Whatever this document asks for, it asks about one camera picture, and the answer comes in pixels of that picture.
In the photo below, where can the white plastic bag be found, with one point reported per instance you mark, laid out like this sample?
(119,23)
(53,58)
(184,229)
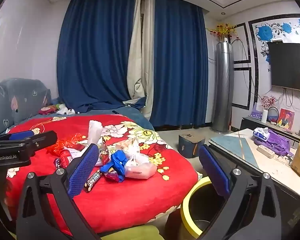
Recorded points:
(138,166)

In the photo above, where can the black wall television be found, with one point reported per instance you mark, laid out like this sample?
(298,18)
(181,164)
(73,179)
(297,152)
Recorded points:
(290,66)

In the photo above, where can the beige curtain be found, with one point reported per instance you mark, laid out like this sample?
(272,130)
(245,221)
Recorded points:
(140,67)

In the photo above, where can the red plastic bag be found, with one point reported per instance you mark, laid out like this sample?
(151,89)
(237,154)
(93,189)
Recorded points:
(65,143)

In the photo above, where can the purple snack packet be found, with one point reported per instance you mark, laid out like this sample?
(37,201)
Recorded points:
(57,163)

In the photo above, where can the silver tower air conditioner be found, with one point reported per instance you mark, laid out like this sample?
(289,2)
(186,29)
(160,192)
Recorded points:
(222,87)

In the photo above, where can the magenta candy wrapper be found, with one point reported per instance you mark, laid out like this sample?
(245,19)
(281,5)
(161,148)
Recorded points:
(111,176)

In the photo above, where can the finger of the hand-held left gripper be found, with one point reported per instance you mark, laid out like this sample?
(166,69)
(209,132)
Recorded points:
(42,138)
(22,135)

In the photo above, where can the blue plastic bag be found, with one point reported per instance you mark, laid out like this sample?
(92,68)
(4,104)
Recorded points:
(117,163)

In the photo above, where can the colourful snack packet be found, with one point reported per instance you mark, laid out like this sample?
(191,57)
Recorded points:
(104,152)

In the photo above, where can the black remote control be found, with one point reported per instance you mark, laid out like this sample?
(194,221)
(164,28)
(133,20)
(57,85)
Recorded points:
(116,112)

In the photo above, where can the marble top coffee table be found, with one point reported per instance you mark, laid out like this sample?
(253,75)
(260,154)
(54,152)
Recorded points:
(272,170)

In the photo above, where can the brown chocolate bar wrapper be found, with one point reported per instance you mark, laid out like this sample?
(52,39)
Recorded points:
(92,180)

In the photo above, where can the white tissue pack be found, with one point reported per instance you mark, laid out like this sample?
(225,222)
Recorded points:
(261,133)

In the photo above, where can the purple bag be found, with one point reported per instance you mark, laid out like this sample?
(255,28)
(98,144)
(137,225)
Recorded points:
(277,143)

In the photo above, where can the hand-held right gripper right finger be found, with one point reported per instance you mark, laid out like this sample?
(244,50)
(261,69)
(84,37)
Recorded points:
(213,171)

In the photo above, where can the wide blue curtain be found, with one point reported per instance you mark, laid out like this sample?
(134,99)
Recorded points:
(95,55)

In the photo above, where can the beige snack packet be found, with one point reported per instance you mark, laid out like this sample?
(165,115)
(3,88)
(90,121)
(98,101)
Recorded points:
(125,145)

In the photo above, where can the yellow red artificial flowers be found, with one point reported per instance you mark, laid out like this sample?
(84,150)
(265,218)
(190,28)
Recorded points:
(222,29)

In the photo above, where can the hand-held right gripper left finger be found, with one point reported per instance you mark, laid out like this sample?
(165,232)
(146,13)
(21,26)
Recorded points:
(83,171)

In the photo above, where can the red floral blanket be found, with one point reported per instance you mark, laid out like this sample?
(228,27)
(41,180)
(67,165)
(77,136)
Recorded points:
(130,205)

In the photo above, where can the grey heart print sofa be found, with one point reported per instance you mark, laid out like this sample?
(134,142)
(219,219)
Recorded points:
(20,97)

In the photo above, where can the person's green clothing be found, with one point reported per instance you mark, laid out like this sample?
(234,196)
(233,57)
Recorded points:
(130,233)

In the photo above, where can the red plush toy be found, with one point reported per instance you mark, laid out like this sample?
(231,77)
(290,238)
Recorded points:
(46,110)

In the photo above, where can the black television cabinet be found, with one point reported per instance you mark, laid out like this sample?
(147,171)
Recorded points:
(247,123)

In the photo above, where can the white plush toy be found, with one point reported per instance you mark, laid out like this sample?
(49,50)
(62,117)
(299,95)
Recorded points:
(65,110)

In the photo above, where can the colourful picture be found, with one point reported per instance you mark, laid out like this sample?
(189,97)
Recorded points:
(286,118)

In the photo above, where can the blue bed sheet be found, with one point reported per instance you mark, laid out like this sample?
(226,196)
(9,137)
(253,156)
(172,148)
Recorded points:
(137,120)

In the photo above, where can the white vase red flowers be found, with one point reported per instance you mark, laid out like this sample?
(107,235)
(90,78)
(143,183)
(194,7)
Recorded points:
(264,116)

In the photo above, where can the dark blue floor box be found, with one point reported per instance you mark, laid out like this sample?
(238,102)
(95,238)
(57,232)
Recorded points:
(191,145)

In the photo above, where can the white power strip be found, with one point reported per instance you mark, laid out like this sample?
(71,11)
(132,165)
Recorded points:
(265,151)

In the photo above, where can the narrow blue curtain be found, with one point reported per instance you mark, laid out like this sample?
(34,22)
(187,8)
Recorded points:
(180,62)

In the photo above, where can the round desk ornament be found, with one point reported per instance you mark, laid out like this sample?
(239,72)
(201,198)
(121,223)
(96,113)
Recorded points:
(273,116)

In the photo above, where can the tall white plastic wrapper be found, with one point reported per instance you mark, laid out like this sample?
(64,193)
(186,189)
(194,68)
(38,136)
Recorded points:
(95,131)

